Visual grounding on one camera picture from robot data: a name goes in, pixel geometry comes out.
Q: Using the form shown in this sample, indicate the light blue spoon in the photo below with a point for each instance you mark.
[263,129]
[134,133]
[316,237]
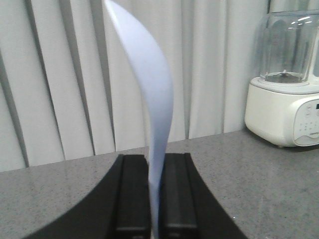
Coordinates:
[152,73]

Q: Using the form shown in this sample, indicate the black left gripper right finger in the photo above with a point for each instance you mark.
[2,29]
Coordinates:
[188,209]

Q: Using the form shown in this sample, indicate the white blender machine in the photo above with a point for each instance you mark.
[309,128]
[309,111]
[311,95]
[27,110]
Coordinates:
[283,96]

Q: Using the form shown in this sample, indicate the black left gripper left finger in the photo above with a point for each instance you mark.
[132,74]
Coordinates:
[117,208]

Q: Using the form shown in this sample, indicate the grey curtain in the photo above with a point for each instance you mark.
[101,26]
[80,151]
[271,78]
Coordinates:
[67,91]

